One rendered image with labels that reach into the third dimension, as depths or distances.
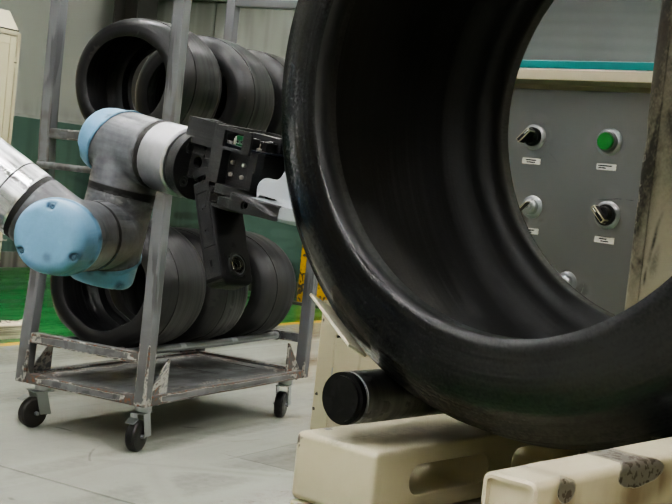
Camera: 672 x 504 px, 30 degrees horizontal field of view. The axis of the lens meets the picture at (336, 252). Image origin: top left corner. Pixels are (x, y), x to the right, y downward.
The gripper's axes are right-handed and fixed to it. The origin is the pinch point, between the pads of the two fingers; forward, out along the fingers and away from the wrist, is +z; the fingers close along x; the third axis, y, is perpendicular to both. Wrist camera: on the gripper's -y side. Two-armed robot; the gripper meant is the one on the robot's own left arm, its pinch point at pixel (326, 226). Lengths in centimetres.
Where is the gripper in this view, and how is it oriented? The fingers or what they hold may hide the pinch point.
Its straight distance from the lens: 119.8
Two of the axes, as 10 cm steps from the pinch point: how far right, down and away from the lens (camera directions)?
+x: 6.4, 0.3, 7.6
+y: 2.0, -9.7, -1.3
